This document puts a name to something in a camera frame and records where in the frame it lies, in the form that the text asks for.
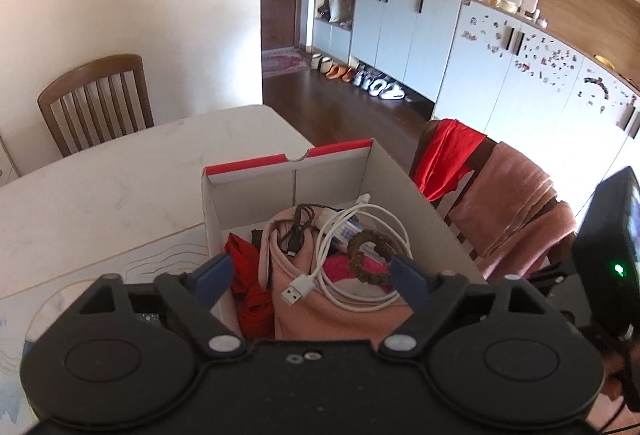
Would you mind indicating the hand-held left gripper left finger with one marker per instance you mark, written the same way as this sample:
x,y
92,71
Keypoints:
x,y
215,276

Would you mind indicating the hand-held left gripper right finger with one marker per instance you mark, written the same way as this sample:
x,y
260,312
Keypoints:
x,y
407,279

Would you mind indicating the orange-red cloth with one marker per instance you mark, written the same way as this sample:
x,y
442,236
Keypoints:
x,y
250,295

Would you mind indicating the brown hair scrunchie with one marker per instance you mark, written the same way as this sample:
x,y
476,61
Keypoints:
x,y
356,260

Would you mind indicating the pink fleece garment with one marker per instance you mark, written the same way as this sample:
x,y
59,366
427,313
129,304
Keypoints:
x,y
330,320

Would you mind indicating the white cardboard box red rim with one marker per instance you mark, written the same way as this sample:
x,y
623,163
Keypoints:
x,y
390,185

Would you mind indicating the printed table mat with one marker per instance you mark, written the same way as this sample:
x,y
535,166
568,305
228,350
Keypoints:
x,y
150,255

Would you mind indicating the pink fringed scarf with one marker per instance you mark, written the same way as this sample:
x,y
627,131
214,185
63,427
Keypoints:
x,y
505,205

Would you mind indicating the bright red cloth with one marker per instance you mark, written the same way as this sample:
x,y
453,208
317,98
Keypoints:
x,y
445,155

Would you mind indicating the wooden chair black seat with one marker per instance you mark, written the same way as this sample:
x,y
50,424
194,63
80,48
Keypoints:
x,y
424,145

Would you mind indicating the row of shoes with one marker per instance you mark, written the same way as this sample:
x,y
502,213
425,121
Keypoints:
x,y
385,87

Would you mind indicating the red patterned rug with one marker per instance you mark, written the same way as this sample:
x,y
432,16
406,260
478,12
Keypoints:
x,y
282,62

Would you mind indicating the wooden slat-back chair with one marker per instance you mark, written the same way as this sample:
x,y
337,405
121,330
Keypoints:
x,y
90,75

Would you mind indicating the white tote bag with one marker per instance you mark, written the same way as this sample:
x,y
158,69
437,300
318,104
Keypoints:
x,y
342,10

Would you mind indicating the white wall cabinet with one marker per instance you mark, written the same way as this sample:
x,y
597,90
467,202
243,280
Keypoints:
x,y
400,40

